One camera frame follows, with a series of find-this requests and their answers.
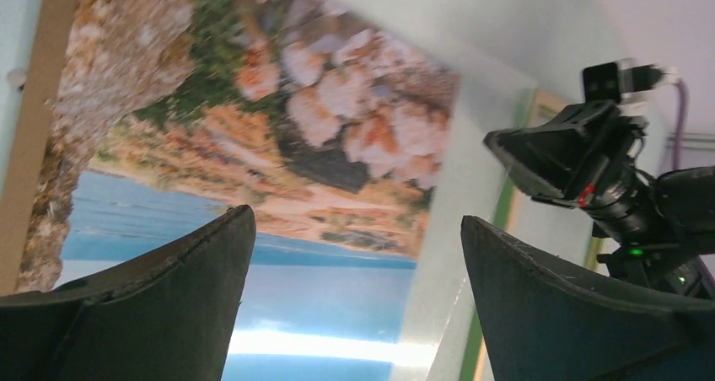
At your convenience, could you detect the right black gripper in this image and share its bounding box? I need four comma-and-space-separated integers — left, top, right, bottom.
483, 101, 669, 244

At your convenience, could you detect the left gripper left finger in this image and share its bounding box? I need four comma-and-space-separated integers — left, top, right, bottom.
1, 206, 256, 380

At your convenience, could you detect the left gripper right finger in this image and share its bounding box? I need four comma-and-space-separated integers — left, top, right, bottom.
461, 216, 714, 380

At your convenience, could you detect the wooden picture frame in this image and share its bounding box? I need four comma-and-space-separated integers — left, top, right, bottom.
458, 88, 610, 381

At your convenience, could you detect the landscape photo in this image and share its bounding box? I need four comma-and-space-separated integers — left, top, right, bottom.
13, 0, 459, 380

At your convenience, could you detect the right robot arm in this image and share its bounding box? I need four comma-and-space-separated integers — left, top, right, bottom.
484, 101, 714, 299

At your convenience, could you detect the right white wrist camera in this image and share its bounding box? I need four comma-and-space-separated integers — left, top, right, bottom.
581, 58, 682, 105

